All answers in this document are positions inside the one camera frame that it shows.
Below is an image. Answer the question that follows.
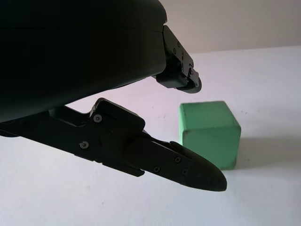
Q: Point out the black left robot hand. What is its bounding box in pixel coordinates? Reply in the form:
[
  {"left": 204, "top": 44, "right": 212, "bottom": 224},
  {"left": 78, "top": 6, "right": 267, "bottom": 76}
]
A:
[{"left": 0, "top": 0, "right": 228, "bottom": 193}]

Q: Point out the green block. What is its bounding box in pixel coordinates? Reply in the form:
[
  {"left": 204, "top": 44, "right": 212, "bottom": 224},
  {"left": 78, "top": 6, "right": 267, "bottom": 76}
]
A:
[{"left": 178, "top": 100, "right": 242, "bottom": 171}]

